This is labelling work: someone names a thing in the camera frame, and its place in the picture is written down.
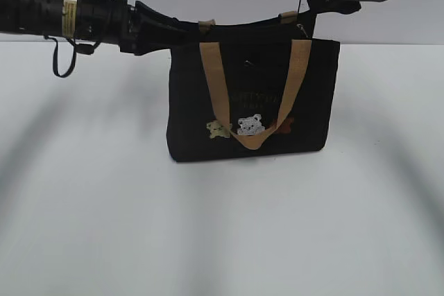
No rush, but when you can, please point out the silver zipper pull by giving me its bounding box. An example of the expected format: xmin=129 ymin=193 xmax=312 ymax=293
xmin=296 ymin=24 xmax=309 ymax=38

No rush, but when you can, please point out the black looping cable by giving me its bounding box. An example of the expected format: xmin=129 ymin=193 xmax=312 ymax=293
xmin=44 ymin=35 xmax=100 ymax=78

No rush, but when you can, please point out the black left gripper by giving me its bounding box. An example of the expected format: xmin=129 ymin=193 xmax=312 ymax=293
xmin=78 ymin=0 xmax=194 ymax=55

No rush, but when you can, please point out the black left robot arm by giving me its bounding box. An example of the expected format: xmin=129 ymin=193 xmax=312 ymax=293
xmin=1 ymin=0 xmax=200 ymax=55

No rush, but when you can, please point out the black canvas tote bag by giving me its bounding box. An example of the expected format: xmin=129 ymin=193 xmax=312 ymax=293
xmin=166 ymin=11 xmax=340 ymax=163

